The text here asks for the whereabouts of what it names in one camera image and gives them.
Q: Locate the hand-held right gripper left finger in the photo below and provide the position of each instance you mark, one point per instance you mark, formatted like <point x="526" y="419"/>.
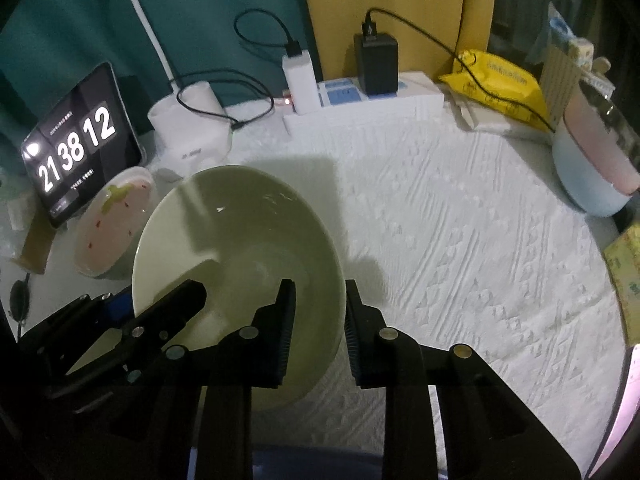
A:
<point x="285" y="335"/>

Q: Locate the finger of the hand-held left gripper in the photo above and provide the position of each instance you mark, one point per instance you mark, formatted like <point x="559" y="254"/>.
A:
<point x="165" y="310"/>
<point x="120" y="307"/>

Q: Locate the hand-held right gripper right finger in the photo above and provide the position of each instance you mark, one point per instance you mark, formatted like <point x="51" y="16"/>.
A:
<point x="352" y="340"/>

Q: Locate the pink strawberry bowl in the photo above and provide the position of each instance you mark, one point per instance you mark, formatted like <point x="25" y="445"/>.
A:
<point x="115" y="225"/>

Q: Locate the yellow-green bowl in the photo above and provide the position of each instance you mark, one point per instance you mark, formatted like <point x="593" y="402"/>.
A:
<point x="240" y="230"/>

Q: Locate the cardboard box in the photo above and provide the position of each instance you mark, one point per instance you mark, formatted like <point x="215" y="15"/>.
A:
<point x="35" y="245"/>

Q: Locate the clear plastic bag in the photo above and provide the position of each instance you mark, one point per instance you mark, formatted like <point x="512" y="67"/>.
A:
<point x="6" y="200"/>

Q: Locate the tablet with clock display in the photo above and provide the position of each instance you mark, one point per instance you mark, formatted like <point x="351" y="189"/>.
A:
<point x="80" y="145"/>

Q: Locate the white desk lamp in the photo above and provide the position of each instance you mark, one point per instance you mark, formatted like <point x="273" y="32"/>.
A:
<point x="190" y="130"/>

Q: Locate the white power strip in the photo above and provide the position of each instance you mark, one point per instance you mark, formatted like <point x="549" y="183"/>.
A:
<point x="380" y="105"/>

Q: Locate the white charger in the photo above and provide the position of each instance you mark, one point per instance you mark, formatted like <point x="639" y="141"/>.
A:
<point x="300" y="82"/>

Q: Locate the white flat packet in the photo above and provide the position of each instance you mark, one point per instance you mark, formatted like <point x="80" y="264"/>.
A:
<point x="492" y="122"/>

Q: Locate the black charger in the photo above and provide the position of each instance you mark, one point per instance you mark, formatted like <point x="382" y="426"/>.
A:
<point x="376" y="62"/>

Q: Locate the smartphone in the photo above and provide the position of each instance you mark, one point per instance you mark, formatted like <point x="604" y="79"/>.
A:
<point x="625" y="410"/>

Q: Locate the yellow tissue box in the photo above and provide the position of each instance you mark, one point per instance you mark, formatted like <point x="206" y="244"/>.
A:
<point x="625" y="265"/>

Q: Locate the yellow wipes packet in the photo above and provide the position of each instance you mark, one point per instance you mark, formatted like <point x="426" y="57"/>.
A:
<point x="500" y="85"/>

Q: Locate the teal curtain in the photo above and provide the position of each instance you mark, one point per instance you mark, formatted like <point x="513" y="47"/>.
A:
<point x="210" y="0"/>

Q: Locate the white slatted basket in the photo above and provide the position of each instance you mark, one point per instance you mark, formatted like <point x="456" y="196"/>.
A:
<point x="562" y="77"/>

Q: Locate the steel bowl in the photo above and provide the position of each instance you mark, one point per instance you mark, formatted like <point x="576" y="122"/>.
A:
<point x="622" y="120"/>

